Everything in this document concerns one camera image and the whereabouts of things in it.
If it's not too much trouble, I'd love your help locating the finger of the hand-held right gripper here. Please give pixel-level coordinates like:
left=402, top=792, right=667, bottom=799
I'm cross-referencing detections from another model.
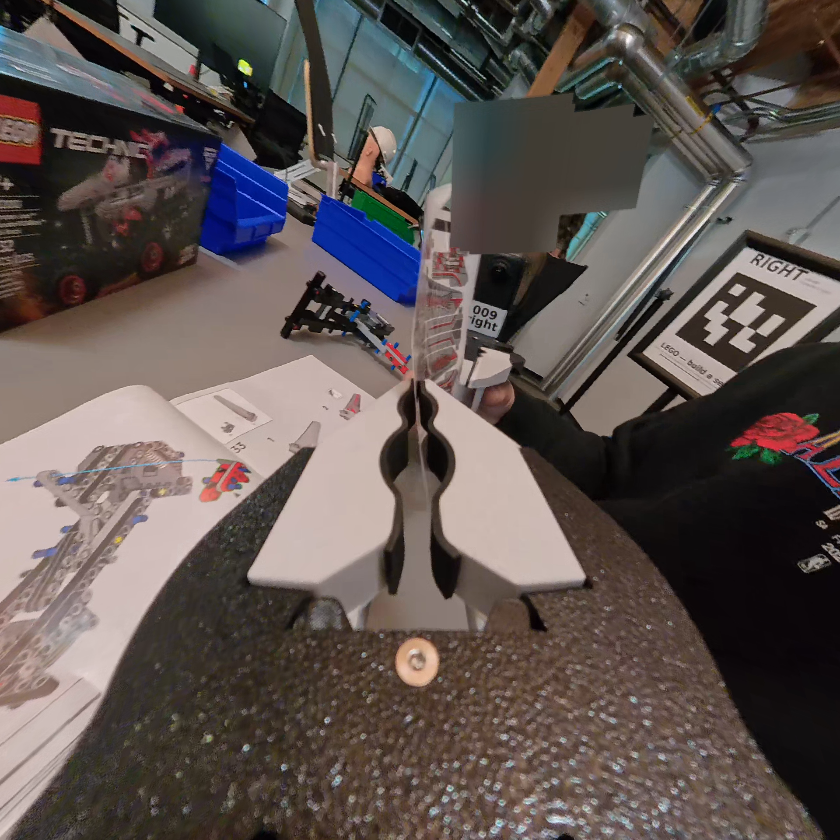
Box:
left=459, top=346, right=514, bottom=409

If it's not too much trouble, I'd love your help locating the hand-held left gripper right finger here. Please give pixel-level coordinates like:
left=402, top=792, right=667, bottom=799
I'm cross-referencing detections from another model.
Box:
left=419, top=379, right=588, bottom=632

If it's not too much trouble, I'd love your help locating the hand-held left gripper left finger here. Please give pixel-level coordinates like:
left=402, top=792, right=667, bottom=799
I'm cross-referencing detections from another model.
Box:
left=247, top=379, right=421, bottom=631

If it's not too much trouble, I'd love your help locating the clear toy sticker sheet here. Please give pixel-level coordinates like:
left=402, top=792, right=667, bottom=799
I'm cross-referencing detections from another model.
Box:
left=412, top=185, right=475, bottom=421

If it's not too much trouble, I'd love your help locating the person's right forearm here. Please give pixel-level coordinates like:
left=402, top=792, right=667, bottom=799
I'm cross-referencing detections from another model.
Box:
left=497, top=392, right=624, bottom=503

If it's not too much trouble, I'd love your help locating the grey desk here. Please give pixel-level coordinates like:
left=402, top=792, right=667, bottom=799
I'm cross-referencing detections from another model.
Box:
left=0, top=222, right=473, bottom=444

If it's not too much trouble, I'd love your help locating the person's right hand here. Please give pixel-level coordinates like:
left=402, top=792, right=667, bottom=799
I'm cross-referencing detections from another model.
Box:
left=482, top=381, right=517, bottom=426

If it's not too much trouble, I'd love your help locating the green storage bin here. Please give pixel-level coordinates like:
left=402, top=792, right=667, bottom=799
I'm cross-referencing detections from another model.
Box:
left=351, top=185, right=421, bottom=245

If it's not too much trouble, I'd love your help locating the blue storage bin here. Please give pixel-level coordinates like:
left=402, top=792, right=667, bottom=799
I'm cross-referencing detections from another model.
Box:
left=311, top=196, right=422, bottom=306
left=200, top=143, right=290, bottom=256

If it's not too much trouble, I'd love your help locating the black toy chassis assembly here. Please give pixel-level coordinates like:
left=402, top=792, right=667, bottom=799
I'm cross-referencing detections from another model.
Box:
left=281, top=271, right=416, bottom=376

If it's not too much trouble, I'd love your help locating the black framed tag sign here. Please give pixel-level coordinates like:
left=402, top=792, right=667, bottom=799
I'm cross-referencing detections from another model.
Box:
left=629, top=230, right=840, bottom=401

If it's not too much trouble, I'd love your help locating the black curved panel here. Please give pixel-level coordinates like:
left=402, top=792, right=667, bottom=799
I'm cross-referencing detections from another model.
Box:
left=294, top=0, right=337, bottom=198

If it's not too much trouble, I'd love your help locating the black computer monitor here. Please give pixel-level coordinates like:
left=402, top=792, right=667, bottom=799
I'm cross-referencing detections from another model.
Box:
left=252, top=88, right=309, bottom=170
left=154, top=0, right=290, bottom=93

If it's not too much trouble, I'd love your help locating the toy instruction booklet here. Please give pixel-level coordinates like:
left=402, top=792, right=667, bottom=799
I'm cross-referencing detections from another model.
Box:
left=0, top=355, right=380, bottom=818

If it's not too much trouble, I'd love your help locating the black toy set box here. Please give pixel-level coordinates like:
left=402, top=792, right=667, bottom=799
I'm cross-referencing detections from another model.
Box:
left=0, top=26, right=223, bottom=332

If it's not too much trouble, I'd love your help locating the silver metal duct pipe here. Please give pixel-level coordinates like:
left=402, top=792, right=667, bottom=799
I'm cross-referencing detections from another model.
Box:
left=541, top=0, right=772, bottom=398

